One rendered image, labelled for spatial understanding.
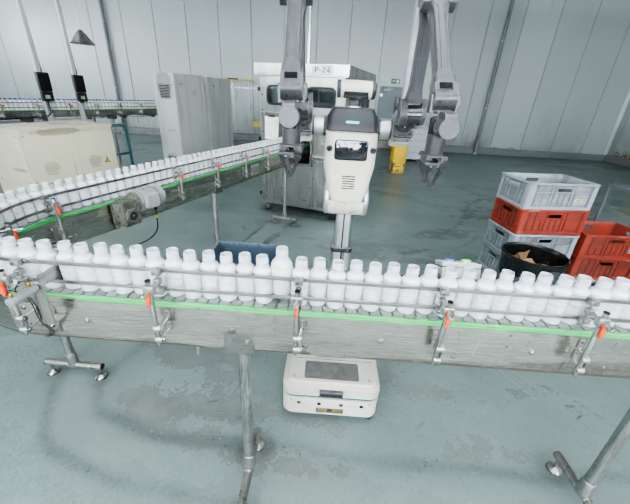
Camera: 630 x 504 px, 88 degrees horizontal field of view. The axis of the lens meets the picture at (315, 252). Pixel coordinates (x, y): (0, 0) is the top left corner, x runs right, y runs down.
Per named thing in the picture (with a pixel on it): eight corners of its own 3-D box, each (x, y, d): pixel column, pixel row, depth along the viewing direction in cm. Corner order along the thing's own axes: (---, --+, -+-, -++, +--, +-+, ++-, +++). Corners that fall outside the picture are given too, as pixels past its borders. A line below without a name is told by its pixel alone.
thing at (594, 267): (567, 278, 304) (576, 257, 294) (540, 259, 341) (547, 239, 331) (631, 281, 305) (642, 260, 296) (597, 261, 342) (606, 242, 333)
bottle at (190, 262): (187, 290, 113) (181, 247, 106) (205, 290, 114) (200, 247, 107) (183, 300, 108) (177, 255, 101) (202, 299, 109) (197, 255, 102)
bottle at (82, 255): (105, 283, 115) (94, 240, 108) (97, 292, 110) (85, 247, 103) (86, 283, 114) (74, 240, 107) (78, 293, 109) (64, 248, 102)
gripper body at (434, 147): (437, 157, 108) (442, 133, 105) (447, 163, 99) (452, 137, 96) (418, 156, 108) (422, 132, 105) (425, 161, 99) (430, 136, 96)
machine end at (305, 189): (298, 187, 648) (301, 72, 563) (362, 196, 609) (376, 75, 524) (257, 208, 513) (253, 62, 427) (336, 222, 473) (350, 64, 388)
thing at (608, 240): (577, 257, 294) (587, 234, 285) (548, 239, 331) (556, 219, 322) (643, 260, 296) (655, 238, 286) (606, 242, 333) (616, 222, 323)
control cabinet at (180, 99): (193, 172, 720) (182, 73, 639) (212, 174, 705) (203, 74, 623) (165, 179, 651) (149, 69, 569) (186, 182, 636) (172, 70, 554)
